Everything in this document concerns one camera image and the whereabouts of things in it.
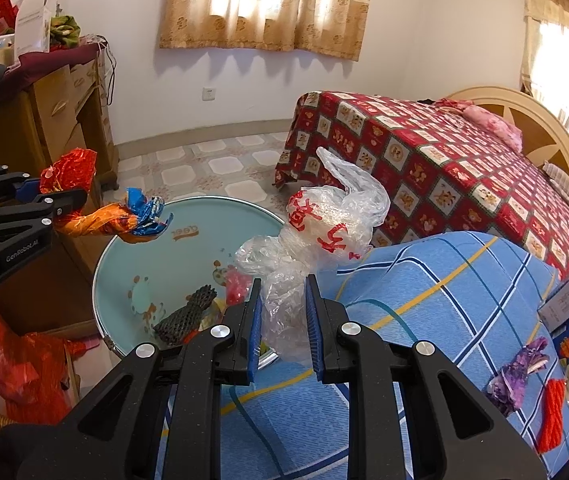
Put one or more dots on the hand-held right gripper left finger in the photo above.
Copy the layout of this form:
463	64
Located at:
256	355

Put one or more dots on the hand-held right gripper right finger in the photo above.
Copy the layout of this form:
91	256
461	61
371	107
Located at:
317	355

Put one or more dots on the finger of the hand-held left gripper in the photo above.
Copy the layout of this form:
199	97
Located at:
27	187
64	202

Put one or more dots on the red foil wrapper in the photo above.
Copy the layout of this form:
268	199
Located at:
72	167

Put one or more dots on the orange blue snack wrapper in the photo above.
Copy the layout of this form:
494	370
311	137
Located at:
109	222

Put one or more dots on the light blue enamel basin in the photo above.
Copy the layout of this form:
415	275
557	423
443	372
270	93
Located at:
184	260

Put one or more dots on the clear bag with red print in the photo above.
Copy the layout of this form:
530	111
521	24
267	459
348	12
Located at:
324	220

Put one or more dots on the brown cardboard box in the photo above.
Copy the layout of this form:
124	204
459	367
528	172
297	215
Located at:
39	290

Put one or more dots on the black foam net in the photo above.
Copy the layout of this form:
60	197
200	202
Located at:
184	315

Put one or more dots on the wooden dresser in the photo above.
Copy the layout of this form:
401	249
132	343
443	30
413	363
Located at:
49	105

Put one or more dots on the large red bag liner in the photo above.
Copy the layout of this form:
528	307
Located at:
19	375

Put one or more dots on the maroon cloth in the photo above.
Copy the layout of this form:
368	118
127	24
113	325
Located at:
39	62

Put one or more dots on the blue plaid cloth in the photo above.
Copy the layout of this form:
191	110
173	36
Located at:
439	285

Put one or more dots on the green floral cloth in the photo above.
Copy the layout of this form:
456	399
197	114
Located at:
64	32

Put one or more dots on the white paper sheet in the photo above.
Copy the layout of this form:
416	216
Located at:
34	20

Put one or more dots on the purple wrapper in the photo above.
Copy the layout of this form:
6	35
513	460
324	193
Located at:
514	375

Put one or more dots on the bed with red quilt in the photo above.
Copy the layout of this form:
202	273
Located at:
439	170

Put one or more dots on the wide beige patterned curtain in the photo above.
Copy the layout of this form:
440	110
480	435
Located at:
194	10

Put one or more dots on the red mesh net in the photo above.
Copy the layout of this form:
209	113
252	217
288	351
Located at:
554	410

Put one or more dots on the small black item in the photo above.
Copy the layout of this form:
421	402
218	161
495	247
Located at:
427	102

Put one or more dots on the pink floral pillow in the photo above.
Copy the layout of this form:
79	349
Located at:
494	122

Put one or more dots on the striped pillow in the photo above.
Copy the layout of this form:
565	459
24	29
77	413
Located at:
564	185

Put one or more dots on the cream wooden headboard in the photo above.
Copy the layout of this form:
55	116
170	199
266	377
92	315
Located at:
539	125

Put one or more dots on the wall socket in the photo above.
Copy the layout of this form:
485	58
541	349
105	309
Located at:
208	93

